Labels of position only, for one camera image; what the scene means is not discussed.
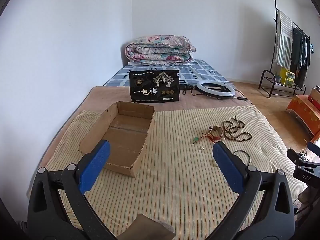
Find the black snack bag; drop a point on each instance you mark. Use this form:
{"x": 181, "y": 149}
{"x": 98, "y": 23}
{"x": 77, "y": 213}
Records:
{"x": 150, "y": 85}

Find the person's brown trouser leg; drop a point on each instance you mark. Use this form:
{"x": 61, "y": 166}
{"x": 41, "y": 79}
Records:
{"x": 147, "y": 227}

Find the red and tan box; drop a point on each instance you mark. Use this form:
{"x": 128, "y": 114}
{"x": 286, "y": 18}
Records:
{"x": 315, "y": 95}

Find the folded floral quilt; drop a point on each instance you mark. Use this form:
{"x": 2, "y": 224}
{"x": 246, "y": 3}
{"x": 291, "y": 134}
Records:
{"x": 160, "y": 48}

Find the cardboard box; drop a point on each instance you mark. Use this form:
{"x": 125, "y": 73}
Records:
{"x": 120, "y": 140}

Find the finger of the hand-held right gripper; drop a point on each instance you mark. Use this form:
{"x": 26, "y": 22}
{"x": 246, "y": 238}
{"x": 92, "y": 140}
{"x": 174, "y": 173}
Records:
{"x": 315, "y": 148}
{"x": 296, "y": 156}

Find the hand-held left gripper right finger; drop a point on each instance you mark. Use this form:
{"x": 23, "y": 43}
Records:
{"x": 225, "y": 160}

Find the yellow striped cloth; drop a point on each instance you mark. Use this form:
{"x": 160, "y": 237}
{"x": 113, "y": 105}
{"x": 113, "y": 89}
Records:
{"x": 175, "y": 180}

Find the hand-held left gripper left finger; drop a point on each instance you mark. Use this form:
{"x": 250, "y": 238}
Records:
{"x": 100, "y": 155}

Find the orange box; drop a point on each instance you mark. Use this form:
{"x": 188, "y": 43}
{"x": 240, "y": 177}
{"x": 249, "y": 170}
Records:
{"x": 302, "y": 110}

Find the yellow box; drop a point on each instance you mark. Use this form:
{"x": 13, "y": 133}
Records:
{"x": 287, "y": 77}

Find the striped hanging towel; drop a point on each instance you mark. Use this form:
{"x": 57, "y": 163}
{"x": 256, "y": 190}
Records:
{"x": 283, "y": 42}

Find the blue checked bedsheet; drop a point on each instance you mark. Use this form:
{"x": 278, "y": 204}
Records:
{"x": 200, "y": 72}

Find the black metal clothes rack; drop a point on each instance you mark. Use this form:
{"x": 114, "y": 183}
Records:
{"x": 275, "y": 3}

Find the dark hanging clothes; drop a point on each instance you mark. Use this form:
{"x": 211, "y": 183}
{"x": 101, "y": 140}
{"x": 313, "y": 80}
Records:
{"x": 298, "y": 55}

